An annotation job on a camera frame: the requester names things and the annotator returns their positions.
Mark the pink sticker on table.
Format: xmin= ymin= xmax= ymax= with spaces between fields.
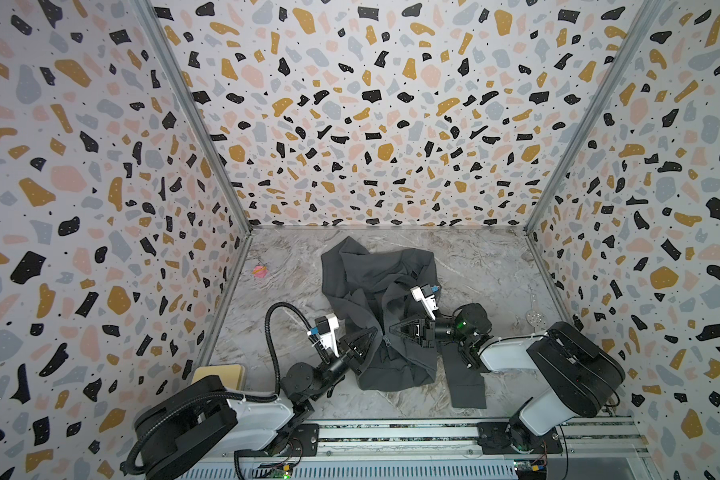
xmin=252 ymin=265 xmax=268 ymax=279

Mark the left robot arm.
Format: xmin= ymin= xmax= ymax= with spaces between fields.
xmin=120 ymin=328 xmax=377 ymax=479

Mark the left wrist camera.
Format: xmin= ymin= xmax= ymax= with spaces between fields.
xmin=308 ymin=314 xmax=339 ymax=363

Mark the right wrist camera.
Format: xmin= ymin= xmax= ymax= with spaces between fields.
xmin=410 ymin=284 xmax=440 ymax=321

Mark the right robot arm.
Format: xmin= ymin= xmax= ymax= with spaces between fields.
xmin=391 ymin=303 xmax=626 ymax=452

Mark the dark grey jacket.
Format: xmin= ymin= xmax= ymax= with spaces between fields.
xmin=321 ymin=237 xmax=487 ymax=409

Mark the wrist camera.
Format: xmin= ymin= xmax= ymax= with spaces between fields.
xmin=308 ymin=314 xmax=339 ymax=363
xmin=410 ymin=284 xmax=440 ymax=321

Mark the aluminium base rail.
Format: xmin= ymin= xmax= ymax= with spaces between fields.
xmin=140 ymin=418 xmax=655 ymax=480

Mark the black corrugated cable hose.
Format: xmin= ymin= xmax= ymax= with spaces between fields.
xmin=119 ymin=301 xmax=316 ymax=478

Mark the beige foam pad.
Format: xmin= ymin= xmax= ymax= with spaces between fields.
xmin=192 ymin=364 xmax=246 ymax=390

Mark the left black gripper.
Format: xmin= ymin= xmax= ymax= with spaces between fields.
xmin=307 ymin=328 xmax=373 ymax=406

